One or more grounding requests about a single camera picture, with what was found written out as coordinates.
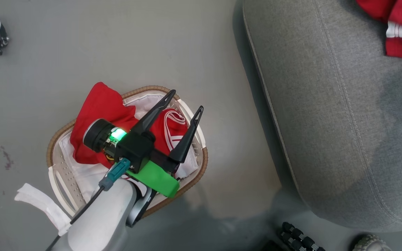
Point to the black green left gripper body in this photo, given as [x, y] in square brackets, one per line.
[155, 177]

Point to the grey ribbed round wheel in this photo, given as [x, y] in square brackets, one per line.
[372, 244]

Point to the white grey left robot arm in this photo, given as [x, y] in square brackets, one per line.
[99, 212]

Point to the grey fabric sofa seat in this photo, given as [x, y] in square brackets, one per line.
[344, 115]

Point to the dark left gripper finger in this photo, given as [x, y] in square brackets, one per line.
[154, 113]
[188, 137]

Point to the red garment with white print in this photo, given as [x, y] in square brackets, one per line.
[99, 108]

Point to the white basket with wicker rim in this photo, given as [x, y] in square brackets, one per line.
[59, 167]

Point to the black roller wheel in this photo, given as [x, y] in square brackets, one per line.
[298, 237]

